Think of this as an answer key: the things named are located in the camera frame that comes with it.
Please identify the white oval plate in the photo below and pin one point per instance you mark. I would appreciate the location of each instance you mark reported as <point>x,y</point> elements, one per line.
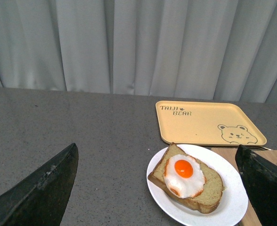
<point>232,206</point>

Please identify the grey curtain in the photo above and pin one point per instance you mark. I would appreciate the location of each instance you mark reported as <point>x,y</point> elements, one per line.
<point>224,50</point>

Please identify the fried egg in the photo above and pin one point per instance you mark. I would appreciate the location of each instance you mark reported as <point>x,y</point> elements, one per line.
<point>183,176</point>

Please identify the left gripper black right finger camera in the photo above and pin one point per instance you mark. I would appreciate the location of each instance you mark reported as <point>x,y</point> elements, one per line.
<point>259,177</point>

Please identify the yellow bear tray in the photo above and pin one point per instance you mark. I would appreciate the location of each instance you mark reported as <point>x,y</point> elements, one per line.
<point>208,124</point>

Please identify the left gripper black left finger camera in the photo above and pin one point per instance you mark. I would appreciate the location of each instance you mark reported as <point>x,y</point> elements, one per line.
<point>41,198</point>

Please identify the wooden cutting board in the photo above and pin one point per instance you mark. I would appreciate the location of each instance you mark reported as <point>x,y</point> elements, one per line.
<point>228,153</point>

